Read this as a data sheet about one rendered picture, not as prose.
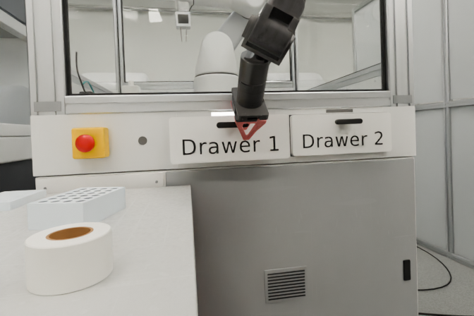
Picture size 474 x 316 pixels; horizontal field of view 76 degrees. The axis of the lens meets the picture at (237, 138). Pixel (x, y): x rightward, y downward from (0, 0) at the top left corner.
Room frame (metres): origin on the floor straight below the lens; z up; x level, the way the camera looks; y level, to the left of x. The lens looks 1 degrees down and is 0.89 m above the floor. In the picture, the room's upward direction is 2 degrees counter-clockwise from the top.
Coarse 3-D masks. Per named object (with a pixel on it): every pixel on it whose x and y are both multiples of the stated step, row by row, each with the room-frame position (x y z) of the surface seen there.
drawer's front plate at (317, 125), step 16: (384, 112) 0.85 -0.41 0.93; (304, 128) 0.81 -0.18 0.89; (320, 128) 0.82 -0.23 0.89; (336, 128) 0.83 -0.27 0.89; (352, 128) 0.83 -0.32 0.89; (368, 128) 0.84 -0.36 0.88; (384, 128) 0.85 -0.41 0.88; (320, 144) 0.82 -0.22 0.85; (336, 144) 0.83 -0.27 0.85; (368, 144) 0.84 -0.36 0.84; (384, 144) 0.85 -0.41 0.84
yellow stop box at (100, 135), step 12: (72, 132) 0.70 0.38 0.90; (84, 132) 0.70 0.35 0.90; (96, 132) 0.70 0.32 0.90; (108, 132) 0.74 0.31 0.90; (72, 144) 0.70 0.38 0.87; (96, 144) 0.70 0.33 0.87; (108, 144) 0.74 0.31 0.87; (84, 156) 0.70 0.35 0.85; (96, 156) 0.70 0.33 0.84; (108, 156) 0.74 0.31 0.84
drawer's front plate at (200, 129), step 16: (176, 128) 0.71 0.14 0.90; (192, 128) 0.72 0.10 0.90; (208, 128) 0.72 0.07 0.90; (224, 128) 0.73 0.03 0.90; (272, 128) 0.75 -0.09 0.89; (288, 128) 0.75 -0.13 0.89; (176, 144) 0.71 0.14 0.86; (192, 144) 0.72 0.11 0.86; (208, 144) 0.72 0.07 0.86; (224, 144) 0.73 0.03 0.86; (256, 144) 0.74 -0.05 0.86; (272, 144) 0.75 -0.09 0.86; (288, 144) 0.75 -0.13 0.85; (176, 160) 0.71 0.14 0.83; (192, 160) 0.71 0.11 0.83; (208, 160) 0.72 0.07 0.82; (224, 160) 0.73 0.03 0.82; (240, 160) 0.73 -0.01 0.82
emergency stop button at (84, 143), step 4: (80, 136) 0.67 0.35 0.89; (84, 136) 0.67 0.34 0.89; (88, 136) 0.68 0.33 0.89; (76, 140) 0.67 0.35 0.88; (80, 140) 0.67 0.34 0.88; (84, 140) 0.67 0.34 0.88; (88, 140) 0.67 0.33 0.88; (92, 140) 0.68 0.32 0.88; (76, 144) 0.67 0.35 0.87; (80, 144) 0.67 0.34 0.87; (84, 144) 0.67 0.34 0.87; (88, 144) 0.67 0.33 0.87; (92, 144) 0.68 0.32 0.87; (80, 148) 0.67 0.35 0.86; (84, 148) 0.67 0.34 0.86; (88, 148) 0.67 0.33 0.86; (92, 148) 0.68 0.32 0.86
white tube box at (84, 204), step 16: (80, 192) 0.50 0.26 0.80; (96, 192) 0.50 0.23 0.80; (112, 192) 0.50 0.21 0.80; (32, 208) 0.42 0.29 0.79; (48, 208) 0.42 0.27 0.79; (64, 208) 0.42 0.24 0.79; (80, 208) 0.42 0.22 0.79; (96, 208) 0.45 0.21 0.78; (112, 208) 0.49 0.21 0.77; (32, 224) 0.43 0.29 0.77; (48, 224) 0.42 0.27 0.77; (64, 224) 0.42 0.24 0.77
